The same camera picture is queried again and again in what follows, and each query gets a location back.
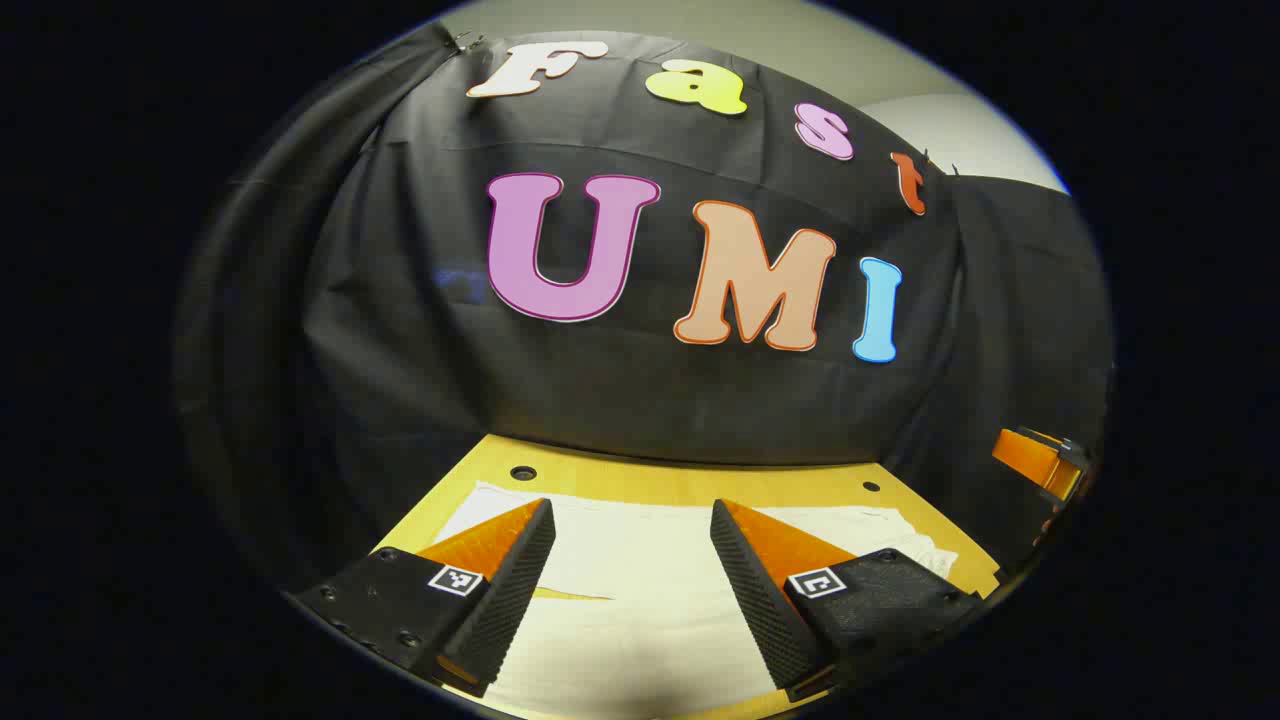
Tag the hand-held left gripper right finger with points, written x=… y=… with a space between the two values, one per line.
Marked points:
x=760 y=600

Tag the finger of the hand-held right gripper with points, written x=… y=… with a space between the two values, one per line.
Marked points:
x=1030 y=458

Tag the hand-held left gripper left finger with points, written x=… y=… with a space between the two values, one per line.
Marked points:
x=510 y=590

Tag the white jeans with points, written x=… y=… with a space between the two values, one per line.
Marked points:
x=630 y=600

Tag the black backdrop cloth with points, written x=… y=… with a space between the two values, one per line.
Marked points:
x=650 y=390

